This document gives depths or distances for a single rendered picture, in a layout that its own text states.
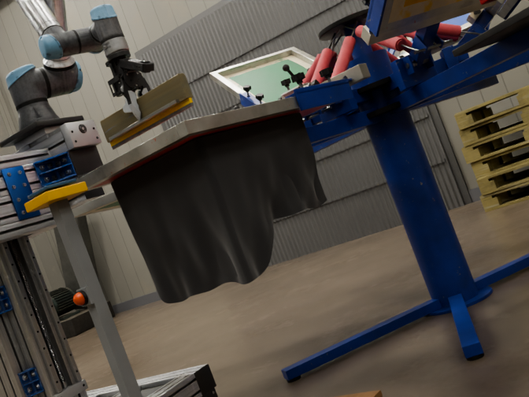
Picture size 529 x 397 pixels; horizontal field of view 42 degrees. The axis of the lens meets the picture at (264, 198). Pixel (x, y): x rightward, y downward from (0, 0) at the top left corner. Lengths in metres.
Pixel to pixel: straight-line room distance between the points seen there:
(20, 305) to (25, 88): 0.77
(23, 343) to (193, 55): 5.82
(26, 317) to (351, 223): 5.14
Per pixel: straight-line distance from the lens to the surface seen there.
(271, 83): 4.07
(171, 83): 2.03
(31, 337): 2.49
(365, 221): 7.17
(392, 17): 2.45
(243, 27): 7.60
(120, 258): 9.27
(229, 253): 1.96
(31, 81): 2.68
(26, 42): 9.89
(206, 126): 1.87
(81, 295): 1.99
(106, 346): 2.02
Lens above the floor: 0.73
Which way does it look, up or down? level
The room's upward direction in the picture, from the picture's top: 21 degrees counter-clockwise
